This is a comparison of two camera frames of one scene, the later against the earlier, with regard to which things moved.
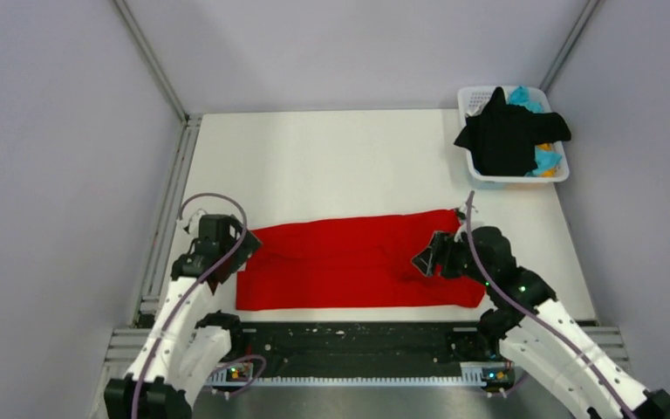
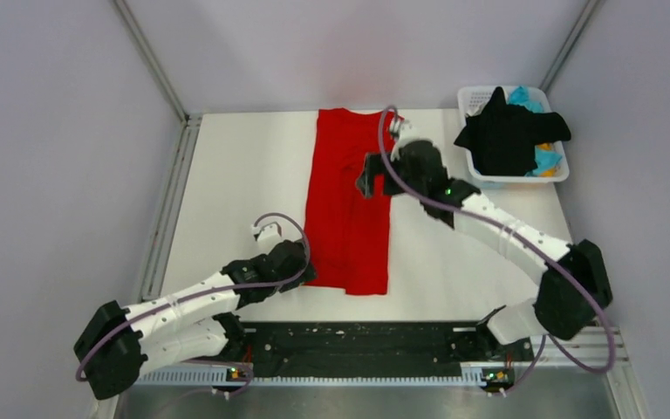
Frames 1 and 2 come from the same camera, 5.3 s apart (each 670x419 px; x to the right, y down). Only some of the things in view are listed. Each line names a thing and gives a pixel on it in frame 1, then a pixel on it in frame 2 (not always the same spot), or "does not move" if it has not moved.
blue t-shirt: (546, 160) does not move
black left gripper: (249, 245) → (308, 276)
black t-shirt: (504, 137) does not move
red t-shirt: (351, 264) → (350, 237)
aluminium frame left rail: (146, 309) does not move
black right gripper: (440, 252) → (367, 182)
